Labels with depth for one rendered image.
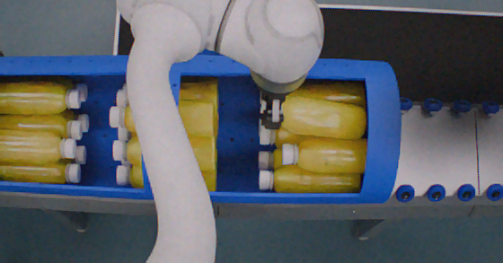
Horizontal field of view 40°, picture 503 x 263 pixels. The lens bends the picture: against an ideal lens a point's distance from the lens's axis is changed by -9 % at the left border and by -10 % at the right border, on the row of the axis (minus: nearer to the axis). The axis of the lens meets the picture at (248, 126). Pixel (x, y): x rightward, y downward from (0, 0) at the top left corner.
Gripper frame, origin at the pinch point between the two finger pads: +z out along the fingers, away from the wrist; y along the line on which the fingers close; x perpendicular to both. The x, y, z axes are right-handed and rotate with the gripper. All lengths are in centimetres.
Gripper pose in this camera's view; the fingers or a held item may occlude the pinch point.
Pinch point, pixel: (270, 105)
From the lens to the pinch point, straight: 131.1
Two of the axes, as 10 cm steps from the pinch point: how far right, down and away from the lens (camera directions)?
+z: -0.3, 2.6, 9.7
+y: 0.1, -9.7, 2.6
